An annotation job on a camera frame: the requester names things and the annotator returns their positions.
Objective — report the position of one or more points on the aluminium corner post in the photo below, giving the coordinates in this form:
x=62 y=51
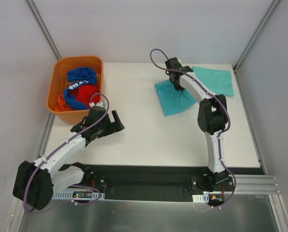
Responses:
x=257 y=32
x=43 y=28

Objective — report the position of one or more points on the right white cable duct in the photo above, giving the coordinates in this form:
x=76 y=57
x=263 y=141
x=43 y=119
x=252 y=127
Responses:
x=200 y=198

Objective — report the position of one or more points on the royal blue t shirt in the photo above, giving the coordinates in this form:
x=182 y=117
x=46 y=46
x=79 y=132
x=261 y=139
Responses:
x=76 y=78

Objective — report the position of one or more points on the white cable duct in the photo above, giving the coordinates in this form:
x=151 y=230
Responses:
x=78 y=195
x=200 y=198

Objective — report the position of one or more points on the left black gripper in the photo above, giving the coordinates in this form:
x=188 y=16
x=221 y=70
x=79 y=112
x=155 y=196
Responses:
x=109 y=125

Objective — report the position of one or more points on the left white cable duct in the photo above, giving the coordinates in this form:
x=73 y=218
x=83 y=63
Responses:
x=78 y=195

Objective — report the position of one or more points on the right aluminium corner post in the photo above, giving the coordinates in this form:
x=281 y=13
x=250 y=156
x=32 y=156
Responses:
x=257 y=32

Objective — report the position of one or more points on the orange t shirt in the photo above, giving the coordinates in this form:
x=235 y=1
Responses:
x=62 y=106

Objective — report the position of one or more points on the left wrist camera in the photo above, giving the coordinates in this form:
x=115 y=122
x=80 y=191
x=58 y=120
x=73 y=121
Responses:
x=101 y=104

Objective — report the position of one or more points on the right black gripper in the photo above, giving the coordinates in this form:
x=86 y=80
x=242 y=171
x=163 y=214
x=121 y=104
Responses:
x=174 y=79

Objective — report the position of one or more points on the red t shirt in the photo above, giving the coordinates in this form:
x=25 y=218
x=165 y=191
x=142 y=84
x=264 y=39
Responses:
x=84 y=93

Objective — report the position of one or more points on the light blue t shirt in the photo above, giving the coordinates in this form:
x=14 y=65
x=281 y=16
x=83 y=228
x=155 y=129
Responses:
x=173 y=101

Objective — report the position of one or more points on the folded teal t shirt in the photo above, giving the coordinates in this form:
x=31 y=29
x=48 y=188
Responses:
x=218 y=81

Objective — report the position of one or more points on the left aluminium corner post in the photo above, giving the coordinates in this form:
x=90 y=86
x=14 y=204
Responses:
x=43 y=28

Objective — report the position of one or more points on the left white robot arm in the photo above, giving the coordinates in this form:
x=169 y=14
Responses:
x=36 y=182

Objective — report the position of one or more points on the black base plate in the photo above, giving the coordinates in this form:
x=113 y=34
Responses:
x=154 y=183

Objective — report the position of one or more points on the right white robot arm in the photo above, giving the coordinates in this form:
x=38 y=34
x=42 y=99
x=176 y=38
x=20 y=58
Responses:
x=212 y=119

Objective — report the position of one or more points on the orange plastic bin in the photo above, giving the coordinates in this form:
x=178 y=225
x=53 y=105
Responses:
x=58 y=85

